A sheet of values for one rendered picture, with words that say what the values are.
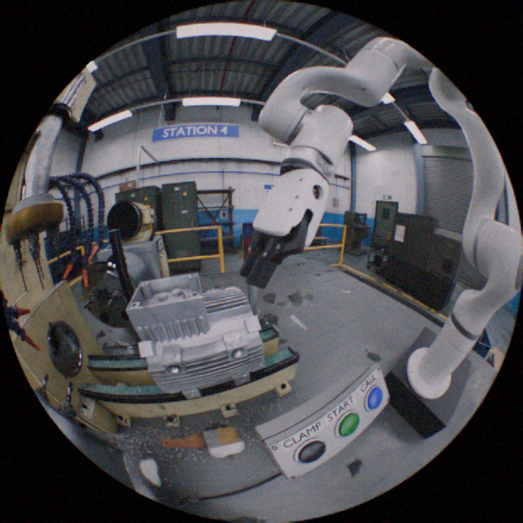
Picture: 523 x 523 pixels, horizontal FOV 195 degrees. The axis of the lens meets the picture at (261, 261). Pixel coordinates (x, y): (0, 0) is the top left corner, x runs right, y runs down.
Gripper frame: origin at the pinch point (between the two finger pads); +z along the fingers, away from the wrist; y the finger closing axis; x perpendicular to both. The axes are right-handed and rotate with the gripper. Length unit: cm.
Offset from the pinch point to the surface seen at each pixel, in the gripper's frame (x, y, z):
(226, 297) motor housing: -0.3, 6.0, 8.3
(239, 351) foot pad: -2.1, -3.1, 12.9
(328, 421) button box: -4.1, -18.5, 8.9
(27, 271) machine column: 57, 12, 28
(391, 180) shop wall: -496, 207, -496
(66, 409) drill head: 24.6, -13.1, 26.6
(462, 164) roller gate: -421, -106, -540
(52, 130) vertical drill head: 51, 5, -7
